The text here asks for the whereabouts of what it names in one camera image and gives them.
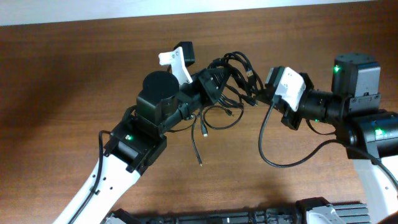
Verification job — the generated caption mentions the black usb cable bundle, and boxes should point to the black usb cable bundle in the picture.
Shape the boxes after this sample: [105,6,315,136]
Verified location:
[190,51,265,167]

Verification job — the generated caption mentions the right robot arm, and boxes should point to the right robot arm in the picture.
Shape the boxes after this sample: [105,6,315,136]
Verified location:
[256,53,397,223]

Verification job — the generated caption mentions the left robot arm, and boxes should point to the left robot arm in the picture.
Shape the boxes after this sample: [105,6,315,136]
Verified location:
[55,68,231,223]

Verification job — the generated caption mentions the left camera cable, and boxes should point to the left camera cable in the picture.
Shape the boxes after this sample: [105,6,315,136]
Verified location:
[67,63,175,224]

